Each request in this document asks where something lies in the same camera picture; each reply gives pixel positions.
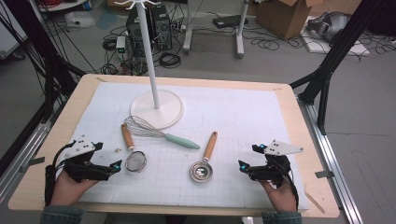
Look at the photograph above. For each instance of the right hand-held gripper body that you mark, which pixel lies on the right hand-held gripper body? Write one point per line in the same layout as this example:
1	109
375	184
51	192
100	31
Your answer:
274	169

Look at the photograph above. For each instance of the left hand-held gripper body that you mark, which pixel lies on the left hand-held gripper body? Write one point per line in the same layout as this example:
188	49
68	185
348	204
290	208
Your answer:
84	171

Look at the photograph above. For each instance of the white hook stand rack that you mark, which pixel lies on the white hook stand rack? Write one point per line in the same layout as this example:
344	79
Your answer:
162	115

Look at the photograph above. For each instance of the person's left hand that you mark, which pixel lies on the person's left hand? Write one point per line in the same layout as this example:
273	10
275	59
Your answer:
68	191

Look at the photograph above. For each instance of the person's right hand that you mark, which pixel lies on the person's right hand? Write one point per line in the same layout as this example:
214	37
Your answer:
281	199

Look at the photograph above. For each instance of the white grid mat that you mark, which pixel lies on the white grid mat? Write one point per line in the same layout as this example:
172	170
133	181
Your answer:
236	124

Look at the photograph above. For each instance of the grey metal clamp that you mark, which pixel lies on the grey metal clamp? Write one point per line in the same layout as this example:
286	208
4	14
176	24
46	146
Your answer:
324	174
32	161

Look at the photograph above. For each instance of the thin wooden strip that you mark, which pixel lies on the thin wooden strip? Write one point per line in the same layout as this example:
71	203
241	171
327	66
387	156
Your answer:
314	201

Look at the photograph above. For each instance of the brown tape piece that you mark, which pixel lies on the brown tape piece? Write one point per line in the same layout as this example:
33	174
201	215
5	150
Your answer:
101	79

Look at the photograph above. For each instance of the white power supply unit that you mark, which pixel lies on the white power supply unit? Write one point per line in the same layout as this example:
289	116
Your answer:
120	43

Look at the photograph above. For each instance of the black flat device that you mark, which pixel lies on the black flat device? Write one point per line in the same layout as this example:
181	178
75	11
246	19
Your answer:
229	21

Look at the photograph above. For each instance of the large open cardboard box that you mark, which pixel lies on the large open cardboard box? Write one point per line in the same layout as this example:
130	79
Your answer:
280	18

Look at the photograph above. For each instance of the black computer tower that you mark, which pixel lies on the black computer tower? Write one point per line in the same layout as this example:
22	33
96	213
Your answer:
162	28

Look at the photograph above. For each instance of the white foam board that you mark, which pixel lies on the white foam board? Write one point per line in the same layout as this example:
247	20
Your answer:
358	49

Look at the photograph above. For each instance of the small blue object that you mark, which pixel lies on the small blue object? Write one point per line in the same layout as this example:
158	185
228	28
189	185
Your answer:
88	5

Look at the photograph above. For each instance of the white wheeled cabinet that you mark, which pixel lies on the white wheeled cabinet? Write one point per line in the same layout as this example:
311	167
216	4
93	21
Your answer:
9	34

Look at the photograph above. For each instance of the white round table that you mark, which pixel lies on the white round table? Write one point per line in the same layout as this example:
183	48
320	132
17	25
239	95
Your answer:
70	5

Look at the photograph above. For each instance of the grey rounded device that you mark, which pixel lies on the grey rounded device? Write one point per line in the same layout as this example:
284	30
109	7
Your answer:
336	23

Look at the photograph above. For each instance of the aluminium rail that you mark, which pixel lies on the aluminium rail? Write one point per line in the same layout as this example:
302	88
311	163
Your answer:
330	155
28	146

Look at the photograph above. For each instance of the black metal frame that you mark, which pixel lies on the black metal frame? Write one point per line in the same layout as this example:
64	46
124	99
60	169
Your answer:
40	40
342	40

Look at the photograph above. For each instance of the white metal floor frame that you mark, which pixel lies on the white metal floor frame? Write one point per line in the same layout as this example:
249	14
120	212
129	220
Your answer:
188	31

